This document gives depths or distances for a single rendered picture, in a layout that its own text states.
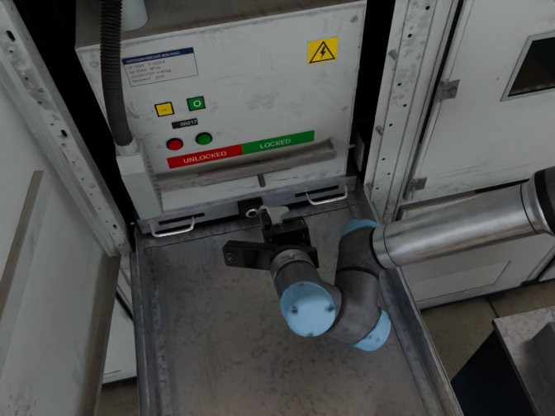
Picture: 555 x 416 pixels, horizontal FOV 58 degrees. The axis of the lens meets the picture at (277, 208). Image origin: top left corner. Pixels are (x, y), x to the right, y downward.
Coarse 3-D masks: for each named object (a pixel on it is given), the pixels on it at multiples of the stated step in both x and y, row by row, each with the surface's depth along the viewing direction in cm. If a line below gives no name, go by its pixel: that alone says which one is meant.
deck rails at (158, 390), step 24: (360, 216) 125; (144, 264) 119; (144, 288) 113; (384, 288) 114; (144, 312) 107; (408, 312) 107; (144, 336) 102; (408, 336) 107; (408, 360) 104; (432, 360) 99; (168, 384) 103; (432, 384) 101; (168, 408) 100; (432, 408) 99
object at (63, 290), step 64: (0, 64) 75; (0, 128) 76; (0, 192) 75; (64, 192) 98; (0, 256) 74; (64, 256) 96; (0, 320) 70; (64, 320) 95; (0, 384) 72; (64, 384) 93
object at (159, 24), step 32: (160, 0) 88; (192, 0) 88; (224, 0) 87; (256, 0) 87; (288, 0) 87; (320, 0) 86; (352, 0) 85; (96, 32) 83; (128, 32) 83; (160, 32) 82; (96, 96) 89
